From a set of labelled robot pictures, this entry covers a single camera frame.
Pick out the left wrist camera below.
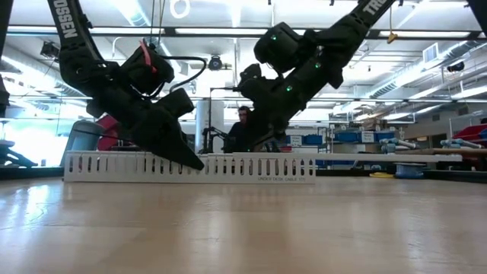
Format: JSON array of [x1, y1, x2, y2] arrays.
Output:
[[121, 43, 176, 98]]

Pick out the red storage bin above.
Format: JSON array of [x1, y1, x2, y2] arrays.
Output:
[[452, 123, 487, 144]]

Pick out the black ceiling camera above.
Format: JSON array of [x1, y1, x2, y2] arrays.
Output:
[[40, 40, 62, 60], [207, 55, 224, 72]]

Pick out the small red tag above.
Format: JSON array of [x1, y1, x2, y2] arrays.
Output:
[[138, 39, 158, 75]]

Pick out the black angled support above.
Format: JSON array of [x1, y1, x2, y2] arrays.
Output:
[[0, 139, 39, 168]]

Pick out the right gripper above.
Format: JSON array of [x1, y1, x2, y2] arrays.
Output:
[[238, 77, 306, 153]]

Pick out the black aluminium frame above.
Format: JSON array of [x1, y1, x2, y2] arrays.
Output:
[[0, 166, 487, 184]]

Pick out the white slotted cable duct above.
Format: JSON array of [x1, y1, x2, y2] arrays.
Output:
[[63, 150, 317, 186]]

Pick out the yellow hanging plug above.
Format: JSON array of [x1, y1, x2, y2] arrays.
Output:
[[387, 0, 399, 45]]

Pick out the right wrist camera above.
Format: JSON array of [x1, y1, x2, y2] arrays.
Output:
[[237, 63, 263, 91]]

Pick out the white ceiling vent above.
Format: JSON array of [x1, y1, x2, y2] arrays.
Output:
[[422, 42, 439, 64]]

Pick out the person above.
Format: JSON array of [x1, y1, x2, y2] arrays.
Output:
[[223, 105, 256, 154]]

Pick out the white ring light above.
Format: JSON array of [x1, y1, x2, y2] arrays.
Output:
[[169, 0, 191, 20]]

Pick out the metal storage shelf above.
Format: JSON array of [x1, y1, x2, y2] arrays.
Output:
[[287, 125, 399, 168]]

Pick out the black looped cable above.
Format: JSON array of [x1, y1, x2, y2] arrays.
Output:
[[158, 55, 208, 94]]

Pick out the blue grey roll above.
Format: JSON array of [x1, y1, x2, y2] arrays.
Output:
[[440, 138, 482, 150], [379, 137, 419, 154]]

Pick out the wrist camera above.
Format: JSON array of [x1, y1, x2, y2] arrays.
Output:
[[237, 63, 263, 91], [121, 43, 176, 98]]

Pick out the black overhead beam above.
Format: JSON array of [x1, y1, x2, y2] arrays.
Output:
[[7, 25, 487, 39]]

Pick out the red bulky object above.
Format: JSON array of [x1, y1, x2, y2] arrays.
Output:
[[96, 115, 126, 152]]

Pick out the grey plastic chair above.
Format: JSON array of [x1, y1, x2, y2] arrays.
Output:
[[60, 120, 104, 167]]

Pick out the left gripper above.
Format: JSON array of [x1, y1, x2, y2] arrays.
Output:
[[100, 86, 205, 171]]

